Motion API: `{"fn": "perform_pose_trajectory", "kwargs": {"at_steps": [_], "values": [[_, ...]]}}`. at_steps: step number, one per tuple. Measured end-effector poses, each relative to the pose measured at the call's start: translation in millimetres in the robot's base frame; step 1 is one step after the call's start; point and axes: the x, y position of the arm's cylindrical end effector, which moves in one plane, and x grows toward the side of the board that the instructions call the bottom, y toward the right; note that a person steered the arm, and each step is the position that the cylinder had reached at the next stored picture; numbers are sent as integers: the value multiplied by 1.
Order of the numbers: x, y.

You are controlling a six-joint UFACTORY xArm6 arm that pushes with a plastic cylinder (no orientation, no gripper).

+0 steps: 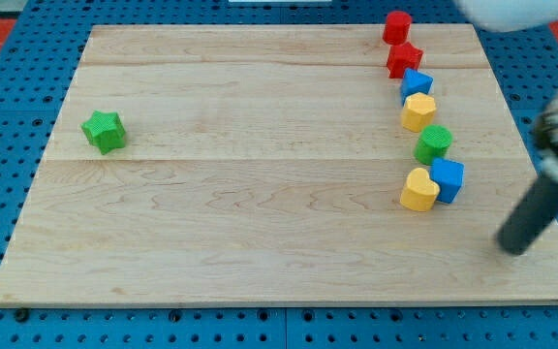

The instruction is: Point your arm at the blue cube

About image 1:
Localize blue cube block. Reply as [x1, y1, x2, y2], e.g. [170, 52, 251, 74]
[430, 158, 465, 204]

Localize wooden board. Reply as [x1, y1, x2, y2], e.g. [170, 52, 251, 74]
[0, 24, 558, 308]

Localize yellow heart block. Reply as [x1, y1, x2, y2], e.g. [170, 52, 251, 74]
[399, 168, 440, 212]

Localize yellow hexagon block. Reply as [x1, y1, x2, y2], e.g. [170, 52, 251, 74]
[400, 92, 437, 133]

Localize green cylinder block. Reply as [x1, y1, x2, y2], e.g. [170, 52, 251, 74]
[413, 124, 453, 165]

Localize blue triangle block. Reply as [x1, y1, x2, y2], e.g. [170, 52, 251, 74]
[400, 68, 434, 105]

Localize red star block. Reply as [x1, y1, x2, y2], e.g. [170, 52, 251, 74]
[386, 42, 423, 79]

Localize green star block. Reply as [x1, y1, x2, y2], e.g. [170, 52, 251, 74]
[80, 111, 126, 155]

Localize red cylinder block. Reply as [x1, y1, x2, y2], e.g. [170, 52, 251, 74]
[382, 11, 413, 46]

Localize dark cylindrical pointer tool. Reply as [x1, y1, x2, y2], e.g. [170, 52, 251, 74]
[496, 174, 558, 256]

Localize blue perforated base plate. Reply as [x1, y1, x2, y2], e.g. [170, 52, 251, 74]
[0, 0, 558, 348]

